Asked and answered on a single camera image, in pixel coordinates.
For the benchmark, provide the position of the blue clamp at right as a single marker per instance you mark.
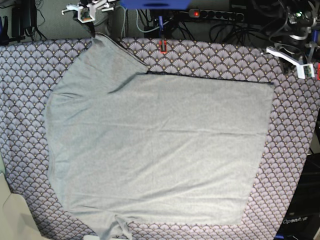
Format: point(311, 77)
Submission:
point(313, 45)

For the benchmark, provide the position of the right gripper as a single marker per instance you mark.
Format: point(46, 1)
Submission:
point(85, 11)

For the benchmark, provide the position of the black power strip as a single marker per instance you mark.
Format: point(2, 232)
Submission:
point(216, 15)

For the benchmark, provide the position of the blue clamp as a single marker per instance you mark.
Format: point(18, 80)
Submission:
point(313, 45)
point(17, 31)

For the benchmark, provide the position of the grey T-shirt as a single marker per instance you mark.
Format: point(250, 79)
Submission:
point(125, 145)

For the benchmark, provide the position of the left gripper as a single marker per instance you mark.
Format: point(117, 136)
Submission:
point(293, 55)

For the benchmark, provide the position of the red clamp pad right edge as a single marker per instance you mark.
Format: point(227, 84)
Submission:
point(318, 71)

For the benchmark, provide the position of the beige chair at corner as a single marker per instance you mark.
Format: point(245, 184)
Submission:
point(16, 220)

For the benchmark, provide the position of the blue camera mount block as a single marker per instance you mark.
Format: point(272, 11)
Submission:
point(155, 4)

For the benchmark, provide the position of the blue clamp at left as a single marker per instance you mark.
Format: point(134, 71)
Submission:
point(17, 31)

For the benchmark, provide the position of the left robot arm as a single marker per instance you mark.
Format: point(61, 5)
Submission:
point(300, 18)

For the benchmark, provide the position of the orange-tipped table clamp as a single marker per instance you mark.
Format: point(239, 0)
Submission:
point(162, 40)

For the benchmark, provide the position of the black OpenArm box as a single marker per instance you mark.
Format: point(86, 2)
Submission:
point(302, 219)

